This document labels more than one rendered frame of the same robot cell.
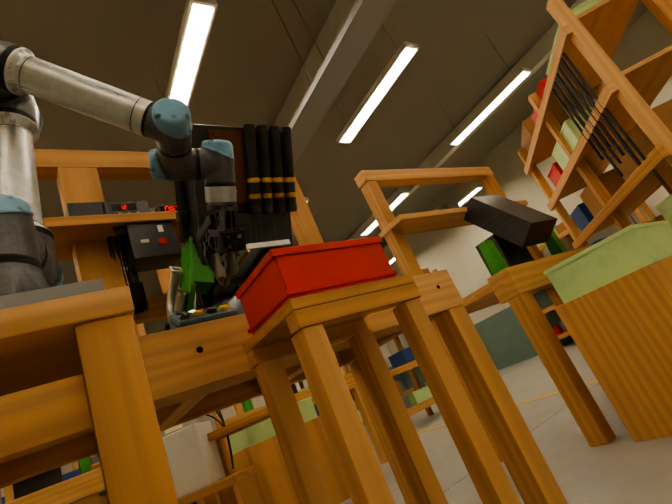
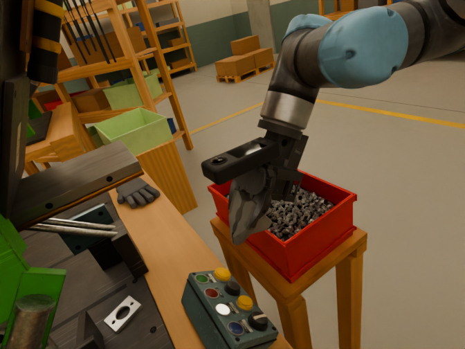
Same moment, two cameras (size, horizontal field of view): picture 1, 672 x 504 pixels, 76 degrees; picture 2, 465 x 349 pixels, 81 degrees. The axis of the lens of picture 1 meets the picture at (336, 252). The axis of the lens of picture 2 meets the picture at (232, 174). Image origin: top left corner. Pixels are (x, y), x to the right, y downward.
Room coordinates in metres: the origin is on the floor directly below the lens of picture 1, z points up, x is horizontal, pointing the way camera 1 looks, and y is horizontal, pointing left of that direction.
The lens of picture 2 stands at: (0.93, 0.62, 1.31)
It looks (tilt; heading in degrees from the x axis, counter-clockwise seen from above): 30 degrees down; 286
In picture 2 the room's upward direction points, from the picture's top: 15 degrees counter-clockwise
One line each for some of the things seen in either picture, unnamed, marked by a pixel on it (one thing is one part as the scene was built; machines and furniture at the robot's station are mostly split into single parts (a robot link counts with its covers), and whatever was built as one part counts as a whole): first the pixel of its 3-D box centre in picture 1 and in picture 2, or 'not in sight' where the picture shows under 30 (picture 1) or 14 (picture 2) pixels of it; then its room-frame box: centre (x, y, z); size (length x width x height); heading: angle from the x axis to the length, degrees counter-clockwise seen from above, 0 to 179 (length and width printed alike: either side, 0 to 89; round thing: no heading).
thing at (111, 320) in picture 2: not in sight; (123, 314); (1.26, 0.38, 0.90); 0.06 x 0.04 x 0.01; 62
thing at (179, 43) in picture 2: not in sight; (134, 46); (5.02, -7.40, 1.12); 3.16 x 0.54 x 2.24; 38
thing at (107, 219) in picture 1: (170, 230); not in sight; (1.61, 0.60, 1.52); 0.90 x 0.25 x 0.04; 131
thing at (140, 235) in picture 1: (151, 246); not in sight; (1.50, 0.65, 1.42); 0.17 x 0.12 x 0.15; 131
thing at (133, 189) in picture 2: not in sight; (132, 192); (1.43, 0.00, 0.91); 0.20 x 0.11 x 0.03; 138
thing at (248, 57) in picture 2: not in sight; (243, 58); (1.83, -6.06, 0.37); 1.20 x 0.80 x 0.74; 46
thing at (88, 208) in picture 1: (90, 214); not in sight; (1.39, 0.80, 1.59); 0.15 x 0.07 x 0.07; 131
